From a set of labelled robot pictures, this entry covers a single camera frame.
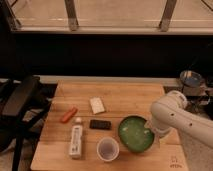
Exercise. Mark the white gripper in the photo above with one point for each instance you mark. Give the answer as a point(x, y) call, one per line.
point(160, 129)

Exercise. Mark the green ceramic bowl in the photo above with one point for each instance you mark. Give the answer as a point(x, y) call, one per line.
point(134, 135)

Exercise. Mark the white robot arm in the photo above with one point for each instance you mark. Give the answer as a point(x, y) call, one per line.
point(169, 111)

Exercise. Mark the clear plastic cup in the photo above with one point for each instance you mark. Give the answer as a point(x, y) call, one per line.
point(107, 149)

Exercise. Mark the black rectangular block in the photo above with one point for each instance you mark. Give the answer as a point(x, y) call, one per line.
point(100, 124)

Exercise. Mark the white sponge block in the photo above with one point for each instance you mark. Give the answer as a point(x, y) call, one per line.
point(97, 105)

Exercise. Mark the white tube bottle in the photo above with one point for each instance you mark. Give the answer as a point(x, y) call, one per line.
point(75, 150)

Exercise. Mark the orange carrot toy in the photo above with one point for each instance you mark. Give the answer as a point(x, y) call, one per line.
point(68, 115)

